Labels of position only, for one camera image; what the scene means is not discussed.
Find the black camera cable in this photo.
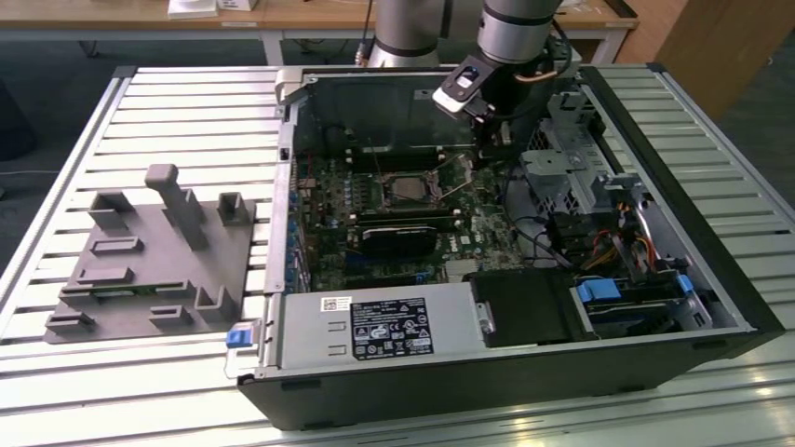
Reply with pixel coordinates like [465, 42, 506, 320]
[545, 18, 571, 117]

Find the white box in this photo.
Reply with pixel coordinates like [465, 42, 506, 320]
[167, 0, 220, 20]

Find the wooden desk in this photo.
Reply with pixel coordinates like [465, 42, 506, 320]
[0, 0, 642, 66]

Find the black RAM slot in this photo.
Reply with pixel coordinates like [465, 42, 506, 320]
[351, 156, 446, 171]
[356, 209, 453, 221]
[347, 144, 443, 159]
[359, 216, 454, 229]

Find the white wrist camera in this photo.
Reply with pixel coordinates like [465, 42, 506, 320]
[433, 64, 498, 125]

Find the black wire bundle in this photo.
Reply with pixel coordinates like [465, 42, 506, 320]
[509, 216, 581, 272]

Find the silver square CPU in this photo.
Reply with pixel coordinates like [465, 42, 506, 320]
[391, 176, 437, 199]

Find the grey power supply unit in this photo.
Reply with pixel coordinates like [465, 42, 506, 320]
[272, 281, 483, 369]

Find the green motherboard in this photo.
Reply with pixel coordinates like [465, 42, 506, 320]
[291, 148, 521, 292]

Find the black plastic air shroud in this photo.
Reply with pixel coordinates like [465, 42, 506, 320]
[465, 269, 589, 348]

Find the black CPU socket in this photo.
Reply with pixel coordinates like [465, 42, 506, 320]
[382, 170, 446, 209]

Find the metal disk bay cage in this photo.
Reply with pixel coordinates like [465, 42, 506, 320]
[518, 90, 623, 216]

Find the coloured power wire bundle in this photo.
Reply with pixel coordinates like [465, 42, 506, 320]
[589, 227, 661, 276]

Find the blue disk carrier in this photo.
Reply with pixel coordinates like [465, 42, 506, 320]
[575, 277, 623, 308]

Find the grey parts rack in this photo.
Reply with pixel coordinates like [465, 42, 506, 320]
[44, 163, 258, 345]

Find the wooden cabinet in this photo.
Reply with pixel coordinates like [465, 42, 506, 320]
[655, 0, 795, 120]

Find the black graphics card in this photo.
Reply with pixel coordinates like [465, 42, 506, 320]
[356, 223, 441, 260]

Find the metal socket cover frame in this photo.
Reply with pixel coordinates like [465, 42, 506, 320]
[425, 149, 493, 199]

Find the black open PC case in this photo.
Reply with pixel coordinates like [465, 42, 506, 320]
[235, 63, 786, 432]

